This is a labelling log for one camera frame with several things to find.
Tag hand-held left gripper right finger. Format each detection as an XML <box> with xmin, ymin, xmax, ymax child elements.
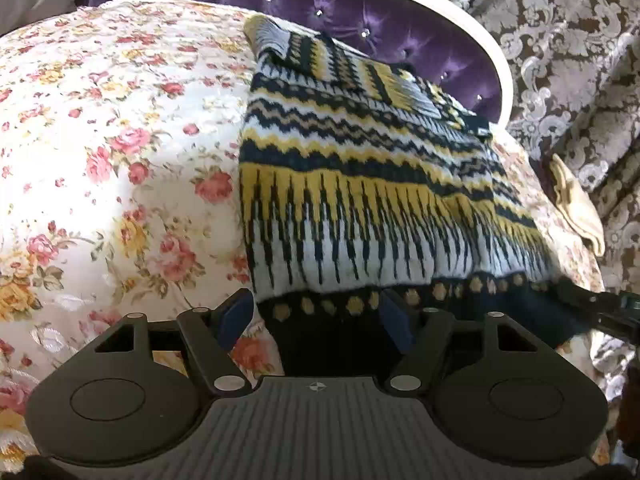
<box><xmin>379</xmin><ymin>288</ymin><xmax>542</xmax><ymax>395</ymax></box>

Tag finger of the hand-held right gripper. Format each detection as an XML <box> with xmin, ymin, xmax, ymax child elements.
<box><xmin>559</xmin><ymin>279</ymin><xmax>632</xmax><ymax>335</ymax></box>

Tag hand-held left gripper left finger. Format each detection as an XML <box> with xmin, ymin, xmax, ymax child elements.
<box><xmin>93</xmin><ymin>288</ymin><xmax>256</xmax><ymax>395</ymax></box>

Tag yellow navy patterned knit sweater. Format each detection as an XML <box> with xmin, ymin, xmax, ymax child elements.
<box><xmin>237</xmin><ymin>14</ymin><xmax>588</xmax><ymax>377</ymax></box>

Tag cream cloth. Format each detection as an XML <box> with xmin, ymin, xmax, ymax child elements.
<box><xmin>549</xmin><ymin>154</ymin><xmax>606</xmax><ymax>257</ymax></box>

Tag floral quilted bedspread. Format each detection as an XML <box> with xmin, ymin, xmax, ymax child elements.
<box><xmin>0</xmin><ymin>0</ymin><xmax>613</xmax><ymax>466</ymax></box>

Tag brown silver damask curtain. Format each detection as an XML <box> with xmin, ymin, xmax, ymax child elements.
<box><xmin>360</xmin><ymin>0</ymin><xmax>640</xmax><ymax>411</ymax></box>

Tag purple tufted headboard white frame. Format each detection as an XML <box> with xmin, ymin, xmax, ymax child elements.
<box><xmin>72</xmin><ymin>0</ymin><xmax>514</xmax><ymax>125</ymax></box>

